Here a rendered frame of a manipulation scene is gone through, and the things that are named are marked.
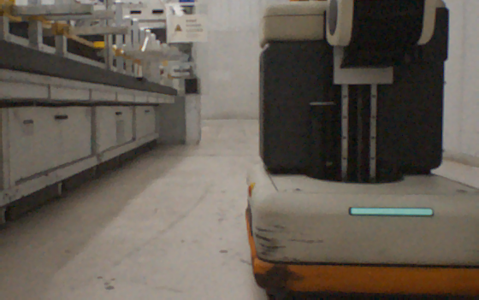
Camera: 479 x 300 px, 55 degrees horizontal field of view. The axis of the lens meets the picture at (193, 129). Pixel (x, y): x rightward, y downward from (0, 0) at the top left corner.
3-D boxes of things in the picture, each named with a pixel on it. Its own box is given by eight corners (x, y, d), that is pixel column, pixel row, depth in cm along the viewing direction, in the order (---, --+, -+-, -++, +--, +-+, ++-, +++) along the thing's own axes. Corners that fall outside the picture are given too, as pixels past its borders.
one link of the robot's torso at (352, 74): (329, 85, 134) (330, -1, 133) (428, 83, 132) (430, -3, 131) (353, 79, 108) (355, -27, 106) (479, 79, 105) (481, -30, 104)
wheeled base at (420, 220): (244, 225, 176) (244, 160, 174) (415, 226, 171) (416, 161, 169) (253, 299, 109) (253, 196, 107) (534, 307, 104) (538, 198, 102)
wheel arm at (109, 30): (129, 36, 194) (129, 26, 194) (127, 34, 191) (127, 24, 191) (31, 38, 198) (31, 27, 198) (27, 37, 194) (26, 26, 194)
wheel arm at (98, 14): (115, 21, 169) (114, 9, 169) (112, 20, 166) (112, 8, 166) (2, 24, 173) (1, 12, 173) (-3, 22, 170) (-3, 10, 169)
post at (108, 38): (113, 71, 267) (112, -7, 265) (111, 70, 262) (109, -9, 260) (106, 71, 267) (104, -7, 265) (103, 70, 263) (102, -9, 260)
